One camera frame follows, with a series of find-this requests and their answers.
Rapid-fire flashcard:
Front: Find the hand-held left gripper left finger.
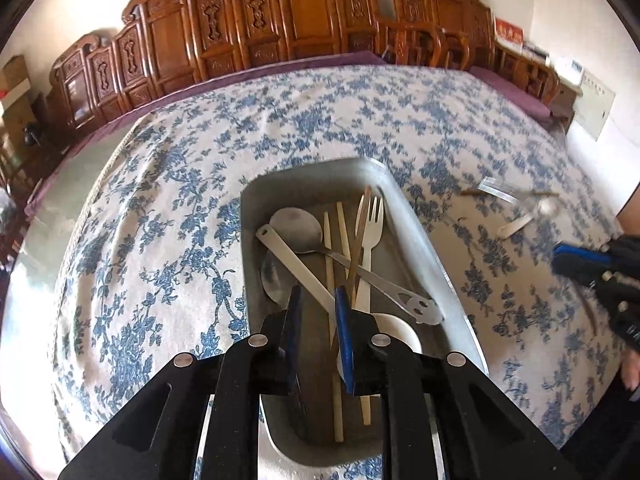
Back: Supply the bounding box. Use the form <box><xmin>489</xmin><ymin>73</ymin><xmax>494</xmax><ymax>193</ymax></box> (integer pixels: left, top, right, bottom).
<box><xmin>59</xmin><ymin>285</ymin><xmax>303</xmax><ymax>480</ymax></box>

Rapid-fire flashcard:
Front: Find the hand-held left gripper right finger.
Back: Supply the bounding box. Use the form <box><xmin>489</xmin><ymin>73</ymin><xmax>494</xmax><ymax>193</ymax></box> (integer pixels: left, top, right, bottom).
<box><xmin>336</xmin><ymin>286</ymin><xmax>584</xmax><ymax>480</ymax></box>

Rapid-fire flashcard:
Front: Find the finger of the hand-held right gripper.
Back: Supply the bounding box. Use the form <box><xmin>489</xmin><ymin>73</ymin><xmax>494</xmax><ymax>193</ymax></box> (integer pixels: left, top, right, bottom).
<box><xmin>582</xmin><ymin>271</ymin><xmax>640</xmax><ymax>312</ymax></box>
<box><xmin>553</xmin><ymin>234</ymin><xmax>640</xmax><ymax>282</ymax></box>

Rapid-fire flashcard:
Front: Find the plain metal spoon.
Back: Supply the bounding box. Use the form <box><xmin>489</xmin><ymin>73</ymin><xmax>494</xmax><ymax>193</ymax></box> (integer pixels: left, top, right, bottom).
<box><xmin>260</xmin><ymin>250</ymin><xmax>301</xmax><ymax>312</ymax></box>

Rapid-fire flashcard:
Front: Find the long white spoon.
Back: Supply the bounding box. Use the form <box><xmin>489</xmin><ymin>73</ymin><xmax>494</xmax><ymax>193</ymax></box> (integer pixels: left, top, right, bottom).
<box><xmin>256</xmin><ymin>225</ymin><xmax>424</xmax><ymax>382</ymax></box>

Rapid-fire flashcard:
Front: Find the light wooden chopstick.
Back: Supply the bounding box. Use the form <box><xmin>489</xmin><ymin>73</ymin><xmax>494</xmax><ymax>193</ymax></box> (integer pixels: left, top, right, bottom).
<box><xmin>322</xmin><ymin>211</ymin><xmax>345</xmax><ymax>443</ymax></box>
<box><xmin>335</xmin><ymin>202</ymin><xmax>372</xmax><ymax>427</ymax></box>

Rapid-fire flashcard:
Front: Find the white plastic fork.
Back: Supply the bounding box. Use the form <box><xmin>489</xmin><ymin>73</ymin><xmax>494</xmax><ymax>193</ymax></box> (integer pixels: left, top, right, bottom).
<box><xmin>353</xmin><ymin>195</ymin><xmax>385</xmax><ymax>314</ymax></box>

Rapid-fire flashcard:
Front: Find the metal spoon with cutout handle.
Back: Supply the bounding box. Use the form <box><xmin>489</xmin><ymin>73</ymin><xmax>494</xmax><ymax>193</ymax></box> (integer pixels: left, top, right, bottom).
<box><xmin>269</xmin><ymin>206</ymin><xmax>446</xmax><ymax>326</ymax></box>

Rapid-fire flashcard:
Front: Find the metal tray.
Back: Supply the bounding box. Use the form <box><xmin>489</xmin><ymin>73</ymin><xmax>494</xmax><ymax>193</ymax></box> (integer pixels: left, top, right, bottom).
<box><xmin>240</xmin><ymin>157</ymin><xmax>491</xmax><ymax>472</ymax></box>

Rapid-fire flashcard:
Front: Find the person's right hand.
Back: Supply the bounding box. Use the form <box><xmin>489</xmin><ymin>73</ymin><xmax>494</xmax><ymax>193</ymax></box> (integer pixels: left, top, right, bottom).
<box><xmin>619</xmin><ymin>349</ymin><xmax>640</xmax><ymax>397</ymax></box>

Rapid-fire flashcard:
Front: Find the short white spoon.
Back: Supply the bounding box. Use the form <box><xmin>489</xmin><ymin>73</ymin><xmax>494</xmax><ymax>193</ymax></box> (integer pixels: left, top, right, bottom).
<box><xmin>499</xmin><ymin>198</ymin><xmax>559</xmax><ymax>238</ymax></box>

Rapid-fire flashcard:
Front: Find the clear plastic utensil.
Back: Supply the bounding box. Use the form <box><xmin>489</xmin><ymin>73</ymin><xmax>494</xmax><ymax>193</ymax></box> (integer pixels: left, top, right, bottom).
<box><xmin>476</xmin><ymin>177</ymin><xmax>532</xmax><ymax>207</ymax></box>

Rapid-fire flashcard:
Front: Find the blue floral tablecloth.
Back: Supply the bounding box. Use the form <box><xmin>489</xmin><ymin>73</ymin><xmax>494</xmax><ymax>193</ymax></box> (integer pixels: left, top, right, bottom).
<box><xmin>52</xmin><ymin>62</ymin><xmax>637</xmax><ymax>480</ymax></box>

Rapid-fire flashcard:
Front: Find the small purple seat cushion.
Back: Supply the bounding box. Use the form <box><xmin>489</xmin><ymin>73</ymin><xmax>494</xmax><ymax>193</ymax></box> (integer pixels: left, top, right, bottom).
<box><xmin>469</xmin><ymin>64</ymin><xmax>552</xmax><ymax>122</ymax></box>

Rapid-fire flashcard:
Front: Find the white and blue box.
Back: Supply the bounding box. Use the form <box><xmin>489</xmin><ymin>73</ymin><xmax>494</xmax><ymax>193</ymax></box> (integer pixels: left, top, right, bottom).
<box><xmin>554</xmin><ymin>57</ymin><xmax>584</xmax><ymax>79</ymax></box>

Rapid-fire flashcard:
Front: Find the red box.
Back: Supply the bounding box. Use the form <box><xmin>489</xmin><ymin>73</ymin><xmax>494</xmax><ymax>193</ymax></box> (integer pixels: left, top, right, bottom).
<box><xmin>493</xmin><ymin>17</ymin><xmax>525</xmax><ymax>54</ymax></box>

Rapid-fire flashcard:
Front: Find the long purple seat cushion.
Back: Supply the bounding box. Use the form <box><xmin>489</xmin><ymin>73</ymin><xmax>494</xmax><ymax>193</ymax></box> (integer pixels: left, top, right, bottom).
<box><xmin>25</xmin><ymin>50</ymin><xmax>387</xmax><ymax>212</ymax></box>

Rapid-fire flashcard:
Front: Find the carved wooden armchair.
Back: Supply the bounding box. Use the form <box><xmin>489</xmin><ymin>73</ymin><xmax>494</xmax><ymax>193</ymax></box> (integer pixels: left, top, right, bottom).
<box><xmin>377</xmin><ymin>0</ymin><xmax>561</xmax><ymax>117</ymax></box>

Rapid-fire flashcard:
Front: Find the brown cardboard box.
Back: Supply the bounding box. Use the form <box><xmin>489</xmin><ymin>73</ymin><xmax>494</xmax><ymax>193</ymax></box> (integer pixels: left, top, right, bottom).
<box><xmin>0</xmin><ymin>55</ymin><xmax>32</xmax><ymax>92</ymax></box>

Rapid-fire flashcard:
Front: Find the white wall panel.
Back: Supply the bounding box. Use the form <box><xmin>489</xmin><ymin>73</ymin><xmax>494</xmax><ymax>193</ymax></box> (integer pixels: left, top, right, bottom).
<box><xmin>572</xmin><ymin>69</ymin><xmax>617</xmax><ymax>143</ymax></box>

